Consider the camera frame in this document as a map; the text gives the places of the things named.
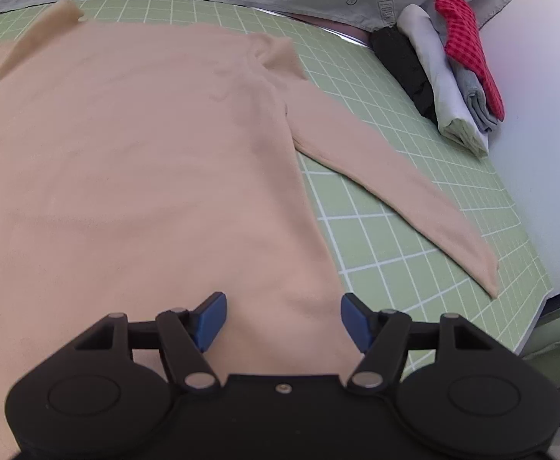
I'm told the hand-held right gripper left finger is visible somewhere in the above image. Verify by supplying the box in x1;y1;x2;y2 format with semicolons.
71;291;228;394

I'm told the folded light grey garment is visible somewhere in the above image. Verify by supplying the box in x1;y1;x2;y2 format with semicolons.
397;4;491;158

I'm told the green grid cutting mat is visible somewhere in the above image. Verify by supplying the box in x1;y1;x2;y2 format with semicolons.
0;0;554;360

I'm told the folded red checked garment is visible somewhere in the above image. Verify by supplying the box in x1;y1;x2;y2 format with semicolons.
434;0;505;123

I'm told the beige long-sleeve sweater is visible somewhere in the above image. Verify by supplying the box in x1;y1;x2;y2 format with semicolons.
0;0;501;460

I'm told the folded black garment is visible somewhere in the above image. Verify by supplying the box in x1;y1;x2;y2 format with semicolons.
370;26;439;123

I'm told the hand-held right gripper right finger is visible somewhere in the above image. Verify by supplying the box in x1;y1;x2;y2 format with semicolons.
340;292;499;396

